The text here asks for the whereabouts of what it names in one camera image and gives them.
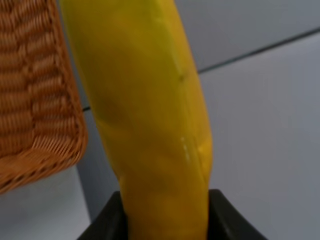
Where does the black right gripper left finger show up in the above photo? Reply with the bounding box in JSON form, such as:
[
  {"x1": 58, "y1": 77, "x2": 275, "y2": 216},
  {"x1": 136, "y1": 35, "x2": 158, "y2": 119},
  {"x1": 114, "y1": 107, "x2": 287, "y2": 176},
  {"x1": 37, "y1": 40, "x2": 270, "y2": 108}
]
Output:
[{"x1": 78, "y1": 191, "x2": 128, "y2": 240}]

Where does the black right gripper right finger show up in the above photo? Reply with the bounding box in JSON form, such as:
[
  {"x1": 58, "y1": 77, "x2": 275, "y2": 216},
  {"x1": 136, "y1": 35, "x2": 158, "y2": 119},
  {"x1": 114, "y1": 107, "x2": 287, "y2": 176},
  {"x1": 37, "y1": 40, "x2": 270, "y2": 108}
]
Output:
[{"x1": 207, "y1": 189, "x2": 267, "y2": 240}]

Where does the yellow banana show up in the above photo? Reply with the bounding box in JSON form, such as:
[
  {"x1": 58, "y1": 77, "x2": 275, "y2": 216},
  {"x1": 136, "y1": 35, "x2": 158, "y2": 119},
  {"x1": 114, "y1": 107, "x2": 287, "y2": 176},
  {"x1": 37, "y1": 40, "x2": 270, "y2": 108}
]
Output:
[{"x1": 59, "y1": 0, "x2": 213, "y2": 240}]

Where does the brown wicker basket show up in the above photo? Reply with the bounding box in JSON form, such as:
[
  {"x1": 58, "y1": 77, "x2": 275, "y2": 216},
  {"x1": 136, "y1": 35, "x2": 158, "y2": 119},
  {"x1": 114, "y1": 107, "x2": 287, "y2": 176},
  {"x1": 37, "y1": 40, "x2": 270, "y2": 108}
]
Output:
[{"x1": 0, "y1": 0, "x2": 88, "y2": 194}]

